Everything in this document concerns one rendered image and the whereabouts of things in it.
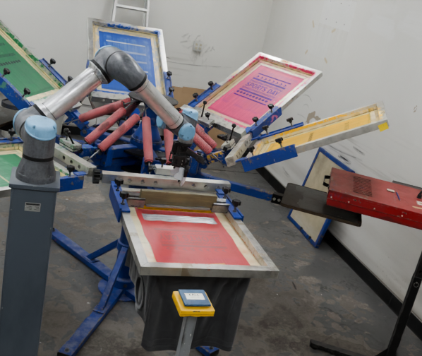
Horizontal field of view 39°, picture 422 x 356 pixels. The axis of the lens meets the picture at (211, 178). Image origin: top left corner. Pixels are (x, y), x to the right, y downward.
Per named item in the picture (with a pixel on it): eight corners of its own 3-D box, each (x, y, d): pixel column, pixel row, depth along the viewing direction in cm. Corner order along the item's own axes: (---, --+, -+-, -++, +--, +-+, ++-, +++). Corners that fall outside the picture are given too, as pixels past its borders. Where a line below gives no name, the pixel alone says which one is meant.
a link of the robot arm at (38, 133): (26, 158, 222) (29, 123, 218) (17, 146, 233) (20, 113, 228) (58, 159, 229) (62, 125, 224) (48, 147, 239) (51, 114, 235)
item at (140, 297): (157, 330, 253) (171, 263, 243) (137, 330, 250) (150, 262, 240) (138, 274, 294) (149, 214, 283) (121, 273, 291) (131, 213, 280)
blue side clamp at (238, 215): (240, 229, 291) (244, 216, 289) (231, 228, 289) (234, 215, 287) (222, 203, 317) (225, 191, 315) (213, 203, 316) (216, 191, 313)
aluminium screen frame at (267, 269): (277, 278, 247) (279, 270, 246) (139, 275, 228) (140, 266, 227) (221, 201, 317) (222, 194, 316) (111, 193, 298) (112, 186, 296)
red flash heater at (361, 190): (427, 208, 359) (433, 190, 355) (437, 237, 316) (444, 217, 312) (327, 182, 369) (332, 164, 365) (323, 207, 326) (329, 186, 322)
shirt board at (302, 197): (357, 213, 367) (360, 200, 364) (358, 238, 329) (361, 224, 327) (152, 158, 387) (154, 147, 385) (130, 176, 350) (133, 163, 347)
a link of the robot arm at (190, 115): (178, 107, 274) (194, 107, 279) (173, 129, 278) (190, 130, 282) (186, 111, 268) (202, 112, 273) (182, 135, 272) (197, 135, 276)
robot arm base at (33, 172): (14, 182, 224) (16, 157, 221) (16, 168, 238) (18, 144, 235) (55, 186, 229) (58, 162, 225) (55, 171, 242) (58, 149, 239)
